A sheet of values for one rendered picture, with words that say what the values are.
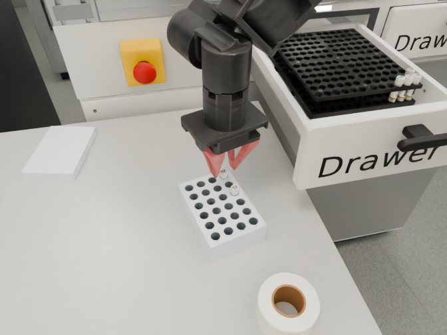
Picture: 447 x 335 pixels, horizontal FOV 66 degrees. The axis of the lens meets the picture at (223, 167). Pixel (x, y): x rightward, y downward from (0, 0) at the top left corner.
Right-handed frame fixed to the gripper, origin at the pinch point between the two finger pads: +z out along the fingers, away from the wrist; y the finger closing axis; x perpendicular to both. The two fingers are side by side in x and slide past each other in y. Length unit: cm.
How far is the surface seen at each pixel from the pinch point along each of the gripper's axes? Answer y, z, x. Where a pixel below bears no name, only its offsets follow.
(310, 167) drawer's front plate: -7.6, -4.7, 9.6
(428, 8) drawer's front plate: -53, -11, -10
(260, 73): -15.1, -5.2, -13.0
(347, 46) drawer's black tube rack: -31.0, -8.4, -8.8
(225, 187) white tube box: 0.8, 1.9, 2.2
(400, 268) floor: -73, 81, 10
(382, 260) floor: -71, 81, 4
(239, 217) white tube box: 1.9, 1.8, 7.9
